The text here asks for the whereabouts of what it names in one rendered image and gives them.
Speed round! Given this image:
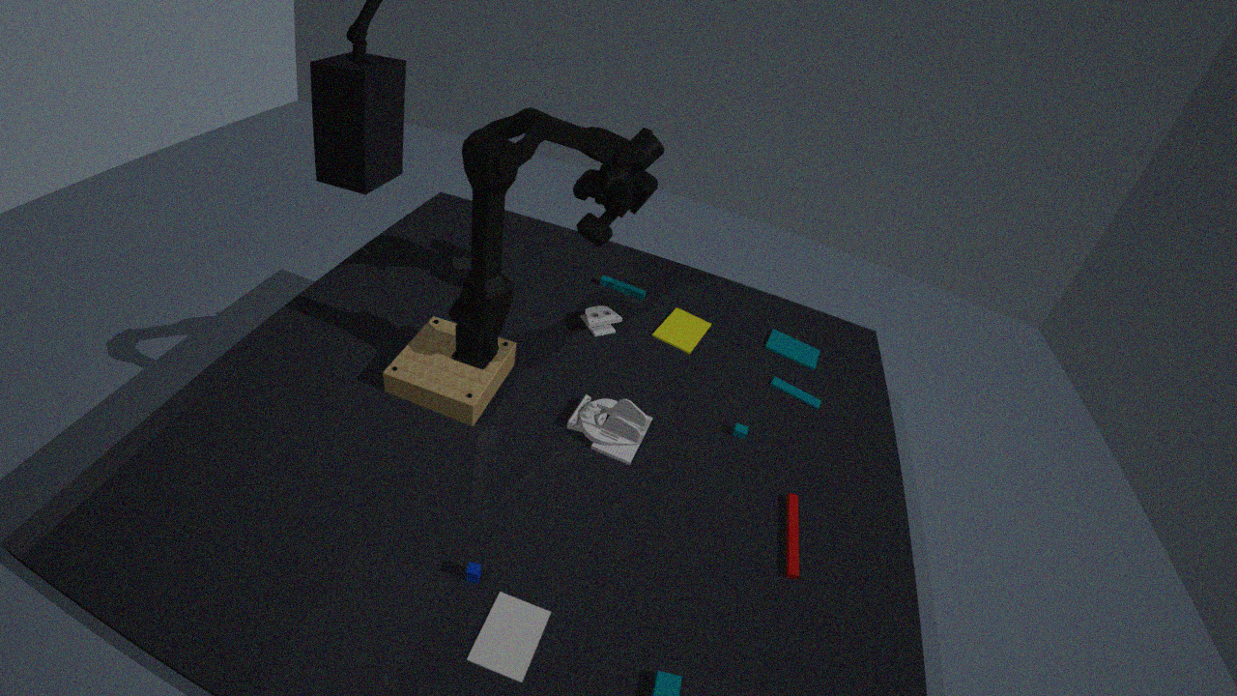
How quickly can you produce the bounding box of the teal flat plate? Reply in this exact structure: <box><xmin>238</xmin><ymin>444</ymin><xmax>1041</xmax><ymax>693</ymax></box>
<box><xmin>764</xmin><ymin>330</ymin><xmax>820</xmax><ymax>370</ymax></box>

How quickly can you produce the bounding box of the dark red flat bar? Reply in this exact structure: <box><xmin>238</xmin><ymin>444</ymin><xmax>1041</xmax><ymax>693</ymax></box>
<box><xmin>785</xmin><ymin>493</ymin><xmax>799</xmax><ymax>579</ymax></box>

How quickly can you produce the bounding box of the teal rectangular bar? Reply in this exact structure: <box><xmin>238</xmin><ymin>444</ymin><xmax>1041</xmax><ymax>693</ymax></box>
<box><xmin>599</xmin><ymin>274</ymin><xmax>646</xmax><ymax>300</ymax></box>

